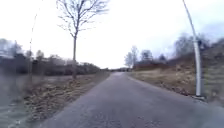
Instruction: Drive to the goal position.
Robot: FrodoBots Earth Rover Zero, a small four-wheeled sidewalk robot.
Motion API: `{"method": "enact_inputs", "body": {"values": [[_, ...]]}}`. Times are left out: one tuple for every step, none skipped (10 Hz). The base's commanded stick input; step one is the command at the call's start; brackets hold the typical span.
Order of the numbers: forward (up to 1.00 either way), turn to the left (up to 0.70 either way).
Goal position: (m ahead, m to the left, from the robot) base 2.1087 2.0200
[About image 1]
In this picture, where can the grey asphalt path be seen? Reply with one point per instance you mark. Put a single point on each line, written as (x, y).
(121, 103)

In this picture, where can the bare tree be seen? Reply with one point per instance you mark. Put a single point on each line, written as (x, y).
(74, 46)

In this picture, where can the row of bare trees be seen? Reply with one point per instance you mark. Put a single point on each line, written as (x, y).
(156, 55)

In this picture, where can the dark hedge row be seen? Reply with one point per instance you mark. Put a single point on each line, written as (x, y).
(50, 68)

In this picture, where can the dry grass slope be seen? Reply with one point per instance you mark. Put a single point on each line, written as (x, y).
(173, 78)

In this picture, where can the dry grass verge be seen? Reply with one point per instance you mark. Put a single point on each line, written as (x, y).
(53, 95)

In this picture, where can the thin pole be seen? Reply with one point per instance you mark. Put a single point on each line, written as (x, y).
(30, 50)

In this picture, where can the pale lamp post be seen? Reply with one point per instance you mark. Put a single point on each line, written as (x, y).
(198, 63)

